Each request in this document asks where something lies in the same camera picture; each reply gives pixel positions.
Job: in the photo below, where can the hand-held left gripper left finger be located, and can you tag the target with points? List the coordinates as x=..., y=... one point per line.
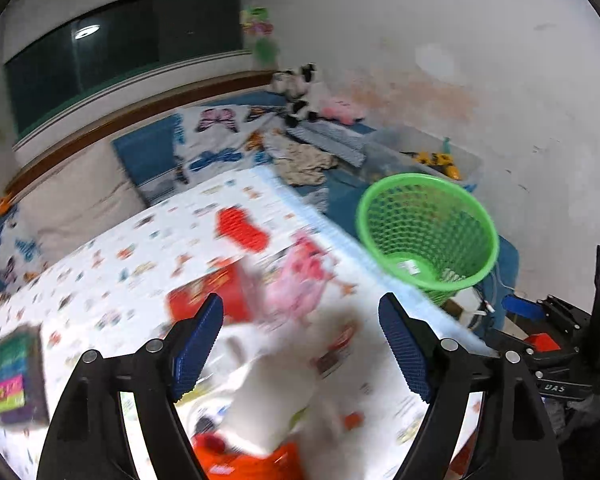
x=200, y=345

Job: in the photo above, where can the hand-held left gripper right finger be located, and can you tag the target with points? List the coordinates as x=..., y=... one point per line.
x=405, y=345

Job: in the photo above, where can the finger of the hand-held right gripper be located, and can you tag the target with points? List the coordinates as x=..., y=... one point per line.
x=560, y=385
x=520, y=307

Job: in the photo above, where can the red cartoon paper cup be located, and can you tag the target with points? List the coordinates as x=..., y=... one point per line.
x=205, y=295

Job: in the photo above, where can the small red wrapper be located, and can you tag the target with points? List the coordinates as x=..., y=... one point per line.
x=337, y=345

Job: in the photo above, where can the green plastic mesh basket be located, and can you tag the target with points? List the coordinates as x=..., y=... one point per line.
x=430, y=240

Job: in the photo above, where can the pink plastic packet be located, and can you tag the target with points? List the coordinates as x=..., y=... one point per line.
x=295, y=285

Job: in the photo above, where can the red knobbly toy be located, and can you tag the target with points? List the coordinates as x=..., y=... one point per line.
x=240, y=227

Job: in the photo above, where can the orange plastic wrapper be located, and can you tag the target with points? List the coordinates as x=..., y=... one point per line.
x=240, y=465

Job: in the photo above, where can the colourful striped sponge pack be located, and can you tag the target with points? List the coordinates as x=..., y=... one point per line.
x=20, y=375

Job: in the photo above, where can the person's right forearm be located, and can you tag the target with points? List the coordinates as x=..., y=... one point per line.
x=585, y=410

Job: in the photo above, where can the white cartoon printed blanket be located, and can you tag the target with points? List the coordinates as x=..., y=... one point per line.
x=130, y=270

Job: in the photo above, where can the yellow toy vehicle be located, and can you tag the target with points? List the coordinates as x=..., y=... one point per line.
x=440, y=162

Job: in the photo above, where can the beige cushion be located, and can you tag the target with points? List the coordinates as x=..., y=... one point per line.
x=80, y=210

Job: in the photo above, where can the clear plastic storage box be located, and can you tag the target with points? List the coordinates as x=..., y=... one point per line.
x=390, y=152

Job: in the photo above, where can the blue cushion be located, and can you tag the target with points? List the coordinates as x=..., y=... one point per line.
x=140, y=155

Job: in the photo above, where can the butterfly print pillow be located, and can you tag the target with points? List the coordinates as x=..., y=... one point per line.
x=10, y=255
x=215, y=130

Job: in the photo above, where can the beige printed cloth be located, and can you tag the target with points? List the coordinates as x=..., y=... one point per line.
x=302, y=160

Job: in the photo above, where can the blue white patterned cloth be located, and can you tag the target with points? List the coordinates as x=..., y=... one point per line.
x=330, y=142

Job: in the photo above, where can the small orange toy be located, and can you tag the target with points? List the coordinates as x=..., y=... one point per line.
x=0, y=208

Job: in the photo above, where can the pink plush toy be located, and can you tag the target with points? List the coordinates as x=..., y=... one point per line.
x=342, y=110

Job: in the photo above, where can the wooden bed headboard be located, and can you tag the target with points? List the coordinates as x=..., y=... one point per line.
x=130, y=110

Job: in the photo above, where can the grey white plush toy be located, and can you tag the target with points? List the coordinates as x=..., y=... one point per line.
x=281, y=82

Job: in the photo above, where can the black white cow plush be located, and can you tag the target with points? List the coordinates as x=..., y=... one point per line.
x=302, y=80

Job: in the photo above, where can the dark glass window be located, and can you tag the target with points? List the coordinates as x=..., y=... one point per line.
x=105, y=50

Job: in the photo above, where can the colourful wall decoration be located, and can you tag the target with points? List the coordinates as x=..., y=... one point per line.
x=260, y=30

